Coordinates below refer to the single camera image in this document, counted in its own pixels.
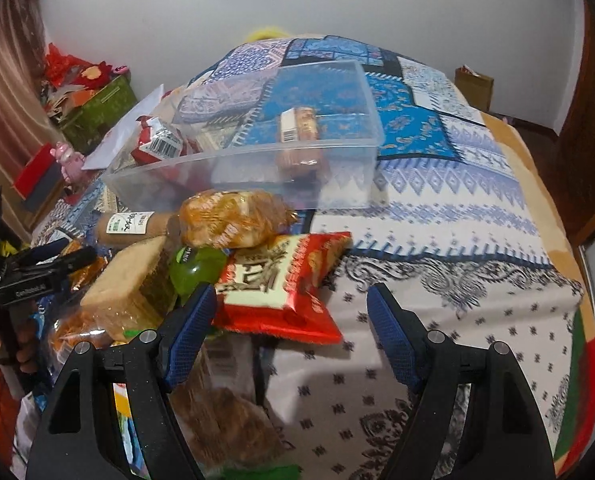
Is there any beige cracker block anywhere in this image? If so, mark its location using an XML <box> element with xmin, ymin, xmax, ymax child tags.
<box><xmin>81</xmin><ymin>235</ymin><xmax>177</xmax><ymax>340</ymax></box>

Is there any green jelly cup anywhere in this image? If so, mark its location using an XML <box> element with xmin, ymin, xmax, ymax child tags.
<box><xmin>168</xmin><ymin>246</ymin><xmax>227</xmax><ymax>304</ymax></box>

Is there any clear bag brown fried snack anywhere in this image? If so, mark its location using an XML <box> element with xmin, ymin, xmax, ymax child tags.
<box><xmin>168</xmin><ymin>333</ymin><xmax>284</xmax><ymax>476</ymax></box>

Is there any red chinese snack packet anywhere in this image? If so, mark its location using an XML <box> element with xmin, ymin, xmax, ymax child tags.
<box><xmin>214</xmin><ymin>232</ymin><xmax>352</xmax><ymax>344</ymax></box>

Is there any orange fried snack clear pack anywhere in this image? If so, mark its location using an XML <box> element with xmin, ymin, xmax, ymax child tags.
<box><xmin>178</xmin><ymin>190</ymin><xmax>298</xmax><ymax>249</ymax></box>

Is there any red barcode snack packet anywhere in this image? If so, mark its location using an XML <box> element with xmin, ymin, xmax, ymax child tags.
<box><xmin>130</xmin><ymin>115</ymin><xmax>202</xmax><ymax>165</ymax></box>

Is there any long wafer bar clear pack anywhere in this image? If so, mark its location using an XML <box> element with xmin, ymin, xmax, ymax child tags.
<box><xmin>276</xmin><ymin>106</ymin><xmax>328</xmax><ymax>179</ymax></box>

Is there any clear plastic storage bin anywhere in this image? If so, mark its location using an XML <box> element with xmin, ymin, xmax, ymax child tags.
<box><xmin>102</xmin><ymin>61</ymin><xmax>384</xmax><ymax>211</ymax></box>

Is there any person left hand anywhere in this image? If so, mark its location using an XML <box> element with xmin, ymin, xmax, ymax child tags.
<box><xmin>0</xmin><ymin>318</ymin><xmax>40</xmax><ymax>374</ymax></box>

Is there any red box on shelf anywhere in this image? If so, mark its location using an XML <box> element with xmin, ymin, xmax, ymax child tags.
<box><xmin>12</xmin><ymin>143</ymin><xmax>57</xmax><ymax>200</ymax></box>

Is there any pink toy figure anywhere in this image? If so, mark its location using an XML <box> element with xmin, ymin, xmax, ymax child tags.
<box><xmin>50</xmin><ymin>141</ymin><xmax>85</xmax><ymax>184</ymax></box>

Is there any white plastic bag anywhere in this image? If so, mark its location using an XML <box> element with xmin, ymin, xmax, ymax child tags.
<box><xmin>83</xmin><ymin>84</ymin><xmax>164</xmax><ymax>171</ymax></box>

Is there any patchwork patterned bedspread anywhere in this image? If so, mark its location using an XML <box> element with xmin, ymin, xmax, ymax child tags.
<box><xmin>30</xmin><ymin>34</ymin><xmax>595</xmax><ymax>480</ymax></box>

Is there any green patterned storage box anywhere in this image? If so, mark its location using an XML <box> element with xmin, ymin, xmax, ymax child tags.
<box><xmin>59</xmin><ymin>75</ymin><xmax>137</xmax><ymax>155</ymax></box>

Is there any striped red gold curtain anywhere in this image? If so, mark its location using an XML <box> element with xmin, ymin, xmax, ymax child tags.
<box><xmin>0</xmin><ymin>0</ymin><xmax>61</xmax><ymax>242</ymax></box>

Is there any small cardboard box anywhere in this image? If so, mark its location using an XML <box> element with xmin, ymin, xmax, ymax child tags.
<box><xmin>455</xmin><ymin>65</ymin><xmax>494</xmax><ymax>112</ymax></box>

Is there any brown wooden door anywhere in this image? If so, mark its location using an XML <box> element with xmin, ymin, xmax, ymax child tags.
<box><xmin>559</xmin><ymin>3</ymin><xmax>595</xmax><ymax>245</ymax></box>

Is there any yellow foam hoop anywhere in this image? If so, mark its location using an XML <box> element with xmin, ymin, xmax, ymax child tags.
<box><xmin>246</xmin><ymin>26</ymin><xmax>291</xmax><ymax>42</ymax></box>

